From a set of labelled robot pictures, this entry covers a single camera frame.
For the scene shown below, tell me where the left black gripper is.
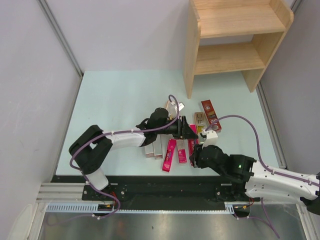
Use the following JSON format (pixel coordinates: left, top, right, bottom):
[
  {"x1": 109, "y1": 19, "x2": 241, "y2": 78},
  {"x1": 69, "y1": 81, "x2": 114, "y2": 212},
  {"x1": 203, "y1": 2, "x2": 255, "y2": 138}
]
[{"x1": 155, "y1": 116, "x2": 198, "y2": 140}]

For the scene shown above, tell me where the pink toothpaste box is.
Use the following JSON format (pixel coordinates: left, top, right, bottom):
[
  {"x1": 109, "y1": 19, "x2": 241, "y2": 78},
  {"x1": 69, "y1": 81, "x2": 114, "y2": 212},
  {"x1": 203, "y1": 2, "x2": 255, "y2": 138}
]
[
  {"x1": 187, "y1": 124, "x2": 199, "y2": 167},
  {"x1": 176, "y1": 139, "x2": 187, "y2": 165},
  {"x1": 162, "y1": 139, "x2": 177, "y2": 173}
]

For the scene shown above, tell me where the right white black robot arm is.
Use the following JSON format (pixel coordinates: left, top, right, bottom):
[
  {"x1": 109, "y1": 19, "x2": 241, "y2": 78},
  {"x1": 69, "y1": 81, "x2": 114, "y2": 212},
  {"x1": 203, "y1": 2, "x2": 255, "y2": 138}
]
[{"x1": 189, "y1": 144, "x2": 320, "y2": 215}]

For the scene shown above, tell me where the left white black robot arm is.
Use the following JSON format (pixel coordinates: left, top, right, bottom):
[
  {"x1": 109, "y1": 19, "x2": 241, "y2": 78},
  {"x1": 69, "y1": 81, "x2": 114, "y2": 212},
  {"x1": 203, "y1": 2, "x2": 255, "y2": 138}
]
[{"x1": 68, "y1": 107, "x2": 198, "y2": 200}]

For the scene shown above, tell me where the wooden two-tier shelf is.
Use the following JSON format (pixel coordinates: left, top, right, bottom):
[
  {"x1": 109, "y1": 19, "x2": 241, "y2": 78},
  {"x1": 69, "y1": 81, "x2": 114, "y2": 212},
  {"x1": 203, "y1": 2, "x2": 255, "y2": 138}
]
[{"x1": 183, "y1": 0, "x2": 294, "y2": 99}]

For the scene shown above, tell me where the gold R&O toothpaste box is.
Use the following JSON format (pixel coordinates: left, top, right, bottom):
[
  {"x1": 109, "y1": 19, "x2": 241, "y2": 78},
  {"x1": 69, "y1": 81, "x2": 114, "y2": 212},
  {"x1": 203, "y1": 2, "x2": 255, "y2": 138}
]
[{"x1": 194, "y1": 112, "x2": 208, "y2": 144}]

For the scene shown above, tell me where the orange toothpaste box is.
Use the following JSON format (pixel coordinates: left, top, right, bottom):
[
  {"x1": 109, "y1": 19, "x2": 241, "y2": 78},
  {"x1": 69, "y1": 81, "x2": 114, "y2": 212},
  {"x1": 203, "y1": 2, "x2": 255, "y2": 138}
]
[{"x1": 164, "y1": 100, "x2": 177, "y2": 120}]

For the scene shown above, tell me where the right silver toothpaste box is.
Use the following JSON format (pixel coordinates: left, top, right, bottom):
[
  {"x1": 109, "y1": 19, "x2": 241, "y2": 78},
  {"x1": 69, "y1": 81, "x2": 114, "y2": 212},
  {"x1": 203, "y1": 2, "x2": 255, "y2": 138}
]
[{"x1": 152, "y1": 135, "x2": 163, "y2": 159}]

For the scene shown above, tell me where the silver toothpaste box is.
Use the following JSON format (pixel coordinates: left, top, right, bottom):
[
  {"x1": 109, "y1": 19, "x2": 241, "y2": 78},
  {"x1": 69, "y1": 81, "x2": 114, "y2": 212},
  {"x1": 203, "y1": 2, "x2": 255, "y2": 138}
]
[
  {"x1": 152, "y1": 135, "x2": 163, "y2": 159},
  {"x1": 144, "y1": 143, "x2": 154, "y2": 158}
]

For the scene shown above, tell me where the red 3D toothpaste box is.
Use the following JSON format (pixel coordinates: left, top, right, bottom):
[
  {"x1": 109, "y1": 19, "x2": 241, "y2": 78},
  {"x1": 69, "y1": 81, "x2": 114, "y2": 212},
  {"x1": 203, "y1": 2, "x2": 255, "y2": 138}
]
[{"x1": 201, "y1": 100, "x2": 222, "y2": 133}]

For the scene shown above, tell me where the left silver toothpaste box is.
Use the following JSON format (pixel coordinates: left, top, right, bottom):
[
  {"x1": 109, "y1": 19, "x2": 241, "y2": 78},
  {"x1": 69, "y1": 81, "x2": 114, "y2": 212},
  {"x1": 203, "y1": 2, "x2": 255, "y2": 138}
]
[{"x1": 144, "y1": 143, "x2": 154, "y2": 158}]

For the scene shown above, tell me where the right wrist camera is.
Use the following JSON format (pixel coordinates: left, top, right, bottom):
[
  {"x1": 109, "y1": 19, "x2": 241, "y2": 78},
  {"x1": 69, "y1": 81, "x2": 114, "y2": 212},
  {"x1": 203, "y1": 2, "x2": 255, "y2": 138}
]
[{"x1": 200, "y1": 130, "x2": 218, "y2": 148}]

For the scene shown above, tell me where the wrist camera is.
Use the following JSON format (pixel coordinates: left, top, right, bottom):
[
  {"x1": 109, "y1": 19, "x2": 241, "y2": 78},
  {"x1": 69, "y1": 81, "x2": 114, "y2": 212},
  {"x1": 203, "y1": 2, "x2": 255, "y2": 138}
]
[
  {"x1": 172, "y1": 101, "x2": 185, "y2": 116},
  {"x1": 200, "y1": 130, "x2": 218, "y2": 148}
]

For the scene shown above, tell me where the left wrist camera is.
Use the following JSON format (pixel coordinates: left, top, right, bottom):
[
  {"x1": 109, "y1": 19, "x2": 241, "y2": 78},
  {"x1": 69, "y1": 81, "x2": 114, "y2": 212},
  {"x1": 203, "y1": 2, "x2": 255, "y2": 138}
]
[{"x1": 172, "y1": 101, "x2": 185, "y2": 116}]

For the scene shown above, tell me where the white slotted cable duct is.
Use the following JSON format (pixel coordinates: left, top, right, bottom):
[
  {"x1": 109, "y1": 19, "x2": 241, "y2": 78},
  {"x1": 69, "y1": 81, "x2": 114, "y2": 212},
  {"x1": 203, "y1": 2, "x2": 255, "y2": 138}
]
[{"x1": 45, "y1": 202, "x2": 250, "y2": 215}]

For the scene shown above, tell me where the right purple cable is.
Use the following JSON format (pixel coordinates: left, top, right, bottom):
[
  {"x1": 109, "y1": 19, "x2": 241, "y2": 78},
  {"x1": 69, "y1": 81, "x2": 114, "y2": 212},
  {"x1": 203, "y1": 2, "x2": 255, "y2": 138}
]
[{"x1": 204, "y1": 114, "x2": 320, "y2": 238}]

